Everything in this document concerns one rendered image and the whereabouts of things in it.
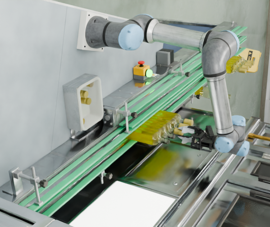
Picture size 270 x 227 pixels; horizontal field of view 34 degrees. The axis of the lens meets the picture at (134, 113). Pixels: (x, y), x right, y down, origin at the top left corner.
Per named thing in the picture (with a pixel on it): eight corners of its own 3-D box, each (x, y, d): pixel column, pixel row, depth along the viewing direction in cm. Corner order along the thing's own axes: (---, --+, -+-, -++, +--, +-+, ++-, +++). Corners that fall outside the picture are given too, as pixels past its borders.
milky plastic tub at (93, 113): (68, 129, 209) (83, 132, 204) (62, 85, 199) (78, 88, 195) (90, 114, 222) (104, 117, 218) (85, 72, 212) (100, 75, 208)
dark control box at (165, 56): (156, 64, 273) (168, 65, 269) (155, 51, 270) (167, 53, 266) (162, 60, 279) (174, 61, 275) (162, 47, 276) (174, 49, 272)
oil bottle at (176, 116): (143, 120, 245) (178, 127, 235) (143, 110, 243) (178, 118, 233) (148, 115, 250) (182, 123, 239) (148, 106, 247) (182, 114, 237)
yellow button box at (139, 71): (133, 78, 252) (144, 80, 249) (132, 66, 249) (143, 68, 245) (139, 74, 258) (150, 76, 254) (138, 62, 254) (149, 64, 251)
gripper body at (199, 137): (189, 134, 213) (212, 140, 208) (196, 127, 220) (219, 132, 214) (189, 148, 217) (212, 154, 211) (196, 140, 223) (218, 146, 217)
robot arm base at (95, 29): (87, 13, 200) (105, 15, 195) (106, 18, 213) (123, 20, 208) (83, 46, 202) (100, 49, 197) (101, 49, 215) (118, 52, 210)
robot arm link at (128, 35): (103, 24, 195) (129, 28, 189) (120, 17, 205) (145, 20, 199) (105, 51, 201) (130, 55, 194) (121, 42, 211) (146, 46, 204)
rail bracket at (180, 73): (167, 74, 261) (187, 77, 255) (167, 62, 258) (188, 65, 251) (170, 72, 264) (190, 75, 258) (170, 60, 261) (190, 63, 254)
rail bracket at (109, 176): (85, 181, 208) (109, 188, 201) (84, 168, 205) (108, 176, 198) (91, 176, 211) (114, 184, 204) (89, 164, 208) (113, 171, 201)
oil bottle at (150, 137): (121, 137, 228) (157, 147, 218) (120, 128, 225) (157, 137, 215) (127, 133, 232) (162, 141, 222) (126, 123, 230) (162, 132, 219)
